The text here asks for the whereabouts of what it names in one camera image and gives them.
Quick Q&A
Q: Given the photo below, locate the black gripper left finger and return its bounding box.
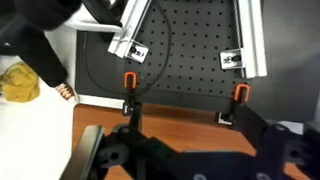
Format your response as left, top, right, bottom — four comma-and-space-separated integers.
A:
61, 123, 184, 180

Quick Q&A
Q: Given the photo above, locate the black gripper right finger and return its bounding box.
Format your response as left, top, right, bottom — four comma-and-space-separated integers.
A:
234, 103, 320, 180

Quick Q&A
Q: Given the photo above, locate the orange patterned shoe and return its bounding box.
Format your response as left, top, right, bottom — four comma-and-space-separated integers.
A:
54, 81, 78, 103

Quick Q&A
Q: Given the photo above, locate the mustard yellow cloth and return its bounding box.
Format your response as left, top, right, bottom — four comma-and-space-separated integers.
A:
0, 62, 41, 104

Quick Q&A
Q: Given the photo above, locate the dark trouser leg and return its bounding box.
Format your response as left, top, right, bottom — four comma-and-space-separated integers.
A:
0, 0, 83, 88

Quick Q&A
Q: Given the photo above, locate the black perforated breadboard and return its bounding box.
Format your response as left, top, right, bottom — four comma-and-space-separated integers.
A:
124, 0, 250, 100

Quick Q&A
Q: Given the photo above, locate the black clamp orange handle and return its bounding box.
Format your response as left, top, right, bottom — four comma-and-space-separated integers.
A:
121, 70, 144, 133
216, 83, 252, 127

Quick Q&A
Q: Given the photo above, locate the silver corner bracket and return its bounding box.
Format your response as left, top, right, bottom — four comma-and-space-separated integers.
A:
125, 39, 150, 64
219, 48, 247, 70

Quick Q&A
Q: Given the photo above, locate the aluminium extrusion rail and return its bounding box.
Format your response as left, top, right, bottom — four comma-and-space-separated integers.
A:
233, 0, 269, 80
107, 0, 154, 59

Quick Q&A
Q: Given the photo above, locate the thin black cable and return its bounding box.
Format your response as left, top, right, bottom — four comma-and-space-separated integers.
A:
83, 0, 173, 96

